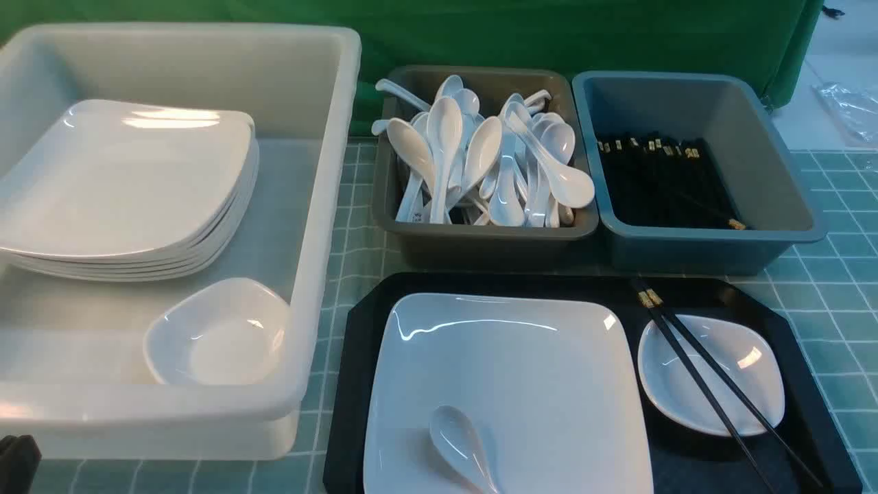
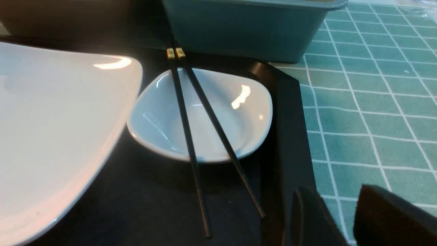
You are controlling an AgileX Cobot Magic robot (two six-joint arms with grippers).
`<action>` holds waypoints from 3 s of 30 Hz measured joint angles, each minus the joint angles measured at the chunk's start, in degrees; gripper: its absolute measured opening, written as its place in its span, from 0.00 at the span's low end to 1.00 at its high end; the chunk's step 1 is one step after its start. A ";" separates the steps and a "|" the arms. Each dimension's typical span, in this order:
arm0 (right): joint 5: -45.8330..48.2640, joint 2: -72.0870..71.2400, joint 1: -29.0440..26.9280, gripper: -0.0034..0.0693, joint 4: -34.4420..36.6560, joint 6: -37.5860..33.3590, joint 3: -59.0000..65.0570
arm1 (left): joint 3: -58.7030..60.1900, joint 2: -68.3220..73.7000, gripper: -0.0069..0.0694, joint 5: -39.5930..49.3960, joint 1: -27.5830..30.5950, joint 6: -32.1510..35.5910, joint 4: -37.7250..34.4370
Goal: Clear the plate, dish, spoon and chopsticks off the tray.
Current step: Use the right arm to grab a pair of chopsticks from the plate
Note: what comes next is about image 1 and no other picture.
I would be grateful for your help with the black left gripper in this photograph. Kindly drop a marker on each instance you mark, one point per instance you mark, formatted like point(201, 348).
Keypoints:
point(20, 458)

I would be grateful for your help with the white spoon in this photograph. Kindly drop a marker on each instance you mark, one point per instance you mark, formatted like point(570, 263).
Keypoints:
point(412, 147)
point(444, 134)
point(385, 85)
point(458, 442)
point(481, 154)
point(570, 186)

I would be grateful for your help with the large white square plate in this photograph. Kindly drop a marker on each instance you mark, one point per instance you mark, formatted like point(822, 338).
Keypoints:
point(548, 384)

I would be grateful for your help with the black chopstick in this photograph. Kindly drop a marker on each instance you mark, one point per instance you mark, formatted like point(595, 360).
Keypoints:
point(678, 327)
point(668, 334)

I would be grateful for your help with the small white dish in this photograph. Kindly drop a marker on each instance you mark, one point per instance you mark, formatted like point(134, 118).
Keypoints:
point(744, 356)

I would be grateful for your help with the large white plastic tub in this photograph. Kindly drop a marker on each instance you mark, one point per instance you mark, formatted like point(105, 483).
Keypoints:
point(73, 371)

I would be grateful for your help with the small white bowl in tub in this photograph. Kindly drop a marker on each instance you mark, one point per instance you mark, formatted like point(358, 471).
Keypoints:
point(228, 334)

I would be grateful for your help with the stack of white square plates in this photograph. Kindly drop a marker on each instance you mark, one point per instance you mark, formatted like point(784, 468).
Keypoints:
point(122, 192)

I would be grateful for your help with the grey spoon bin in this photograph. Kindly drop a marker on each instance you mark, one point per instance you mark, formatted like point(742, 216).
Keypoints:
point(490, 248)

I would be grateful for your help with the green backdrop cloth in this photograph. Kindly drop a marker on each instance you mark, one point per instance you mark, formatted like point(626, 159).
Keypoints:
point(763, 43)

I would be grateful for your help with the pile of black chopsticks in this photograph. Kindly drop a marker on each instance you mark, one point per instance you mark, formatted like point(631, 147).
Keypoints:
point(660, 181)

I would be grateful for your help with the blue-grey chopstick bin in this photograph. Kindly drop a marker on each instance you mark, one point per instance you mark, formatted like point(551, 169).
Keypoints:
point(753, 161)

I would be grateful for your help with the green checkered tablecloth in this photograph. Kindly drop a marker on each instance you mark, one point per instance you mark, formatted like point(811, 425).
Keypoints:
point(826, 290)

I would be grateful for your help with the clear plastic bag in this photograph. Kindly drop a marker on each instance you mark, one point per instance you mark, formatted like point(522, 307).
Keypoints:
point(853, 110)

